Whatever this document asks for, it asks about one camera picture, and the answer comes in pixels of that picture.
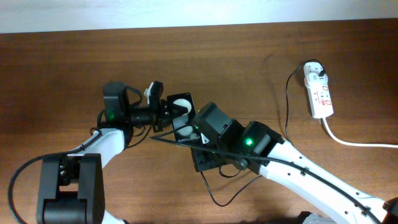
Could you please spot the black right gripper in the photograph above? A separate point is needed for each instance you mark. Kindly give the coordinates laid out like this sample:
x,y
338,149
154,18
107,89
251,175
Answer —
x,y
201,161

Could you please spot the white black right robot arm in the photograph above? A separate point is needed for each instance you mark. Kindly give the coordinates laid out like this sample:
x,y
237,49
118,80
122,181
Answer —
x,y
265,152

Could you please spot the black Samsung smartphone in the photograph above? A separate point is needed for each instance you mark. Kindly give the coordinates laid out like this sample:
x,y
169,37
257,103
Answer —
x,y
187,134

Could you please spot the white USB charger plug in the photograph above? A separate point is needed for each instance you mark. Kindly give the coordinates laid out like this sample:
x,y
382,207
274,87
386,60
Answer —
x,y
315,79

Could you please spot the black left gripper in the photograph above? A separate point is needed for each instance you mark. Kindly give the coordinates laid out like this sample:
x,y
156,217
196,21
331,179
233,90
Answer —
x,y
165,117

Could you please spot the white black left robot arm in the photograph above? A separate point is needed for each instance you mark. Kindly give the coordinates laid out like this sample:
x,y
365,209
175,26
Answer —
x,y
71,186

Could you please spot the white power strip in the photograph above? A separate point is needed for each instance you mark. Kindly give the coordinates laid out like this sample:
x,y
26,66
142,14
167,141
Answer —
x,y
319,96

